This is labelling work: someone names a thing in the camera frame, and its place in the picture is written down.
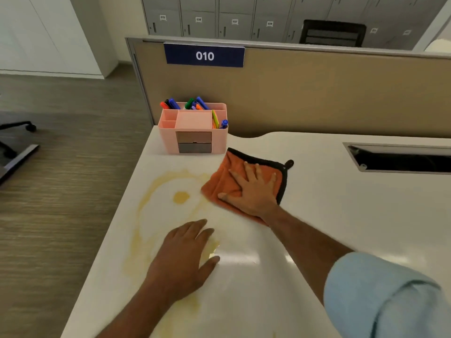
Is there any pink desk organizer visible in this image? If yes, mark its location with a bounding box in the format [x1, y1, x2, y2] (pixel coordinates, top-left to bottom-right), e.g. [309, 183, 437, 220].
[157, 101, 229, 155]

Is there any grey desk leg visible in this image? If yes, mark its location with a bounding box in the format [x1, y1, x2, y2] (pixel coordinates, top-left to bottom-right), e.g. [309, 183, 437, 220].
[0, 144, 40, 185]

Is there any beige desk partition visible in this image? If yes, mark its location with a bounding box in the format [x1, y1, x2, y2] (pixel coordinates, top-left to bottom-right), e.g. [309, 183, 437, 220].
[125, 37, 451, 139]

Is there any light blue right sleeve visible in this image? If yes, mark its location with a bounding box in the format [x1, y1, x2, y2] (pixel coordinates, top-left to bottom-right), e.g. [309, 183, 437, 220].
[323, 251, 451, 338]

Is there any person's right forearm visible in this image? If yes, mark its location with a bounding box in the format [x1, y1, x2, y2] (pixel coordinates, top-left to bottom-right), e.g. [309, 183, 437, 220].
[262, 206, 355, 307]

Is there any bunch of coloured markers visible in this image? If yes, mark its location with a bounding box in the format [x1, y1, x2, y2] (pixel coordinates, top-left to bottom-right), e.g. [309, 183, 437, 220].
[159, 96, 211, 111]

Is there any person's left forearm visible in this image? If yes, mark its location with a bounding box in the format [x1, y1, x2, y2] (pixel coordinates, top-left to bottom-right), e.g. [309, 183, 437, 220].
[95, 283, 175, 338]

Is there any grey locker cabinet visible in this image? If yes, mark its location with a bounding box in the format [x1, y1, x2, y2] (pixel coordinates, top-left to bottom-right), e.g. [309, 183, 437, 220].
[140, 0, 451, 52]

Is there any orange microfibre cloth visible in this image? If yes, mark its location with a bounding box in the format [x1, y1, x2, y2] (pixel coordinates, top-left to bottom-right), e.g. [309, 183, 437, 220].
[201, 147, 295, 228]

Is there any person's left hand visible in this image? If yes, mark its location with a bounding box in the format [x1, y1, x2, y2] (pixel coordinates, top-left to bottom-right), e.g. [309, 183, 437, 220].
[144, 218, 221, 307]

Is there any blue number sign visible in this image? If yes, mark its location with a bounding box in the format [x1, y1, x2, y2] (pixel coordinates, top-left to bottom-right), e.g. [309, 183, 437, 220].
[163, 42, 246, 69]

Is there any person's right hand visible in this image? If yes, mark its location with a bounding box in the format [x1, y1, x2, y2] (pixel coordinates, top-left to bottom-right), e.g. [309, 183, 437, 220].
[218, 161, 281, 223]

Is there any white neighbouring desk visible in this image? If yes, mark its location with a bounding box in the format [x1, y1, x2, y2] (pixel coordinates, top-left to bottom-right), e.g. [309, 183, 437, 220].
[424, 38, 451, 54]

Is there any grey cable hatch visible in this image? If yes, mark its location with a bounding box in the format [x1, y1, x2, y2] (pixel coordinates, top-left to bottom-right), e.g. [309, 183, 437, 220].
[342, 141, 451, 174]

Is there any black office chair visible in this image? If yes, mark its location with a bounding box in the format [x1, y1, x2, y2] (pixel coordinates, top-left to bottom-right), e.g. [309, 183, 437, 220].
[298, 19, 367, 48]

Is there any black swivel chair base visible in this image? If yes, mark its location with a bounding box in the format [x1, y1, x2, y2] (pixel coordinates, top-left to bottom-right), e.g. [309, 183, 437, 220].
[0, 121, 37, 160]

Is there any white storage cabinet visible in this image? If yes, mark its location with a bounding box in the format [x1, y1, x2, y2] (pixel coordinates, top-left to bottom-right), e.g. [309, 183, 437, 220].
[0, 0, 119, 80]

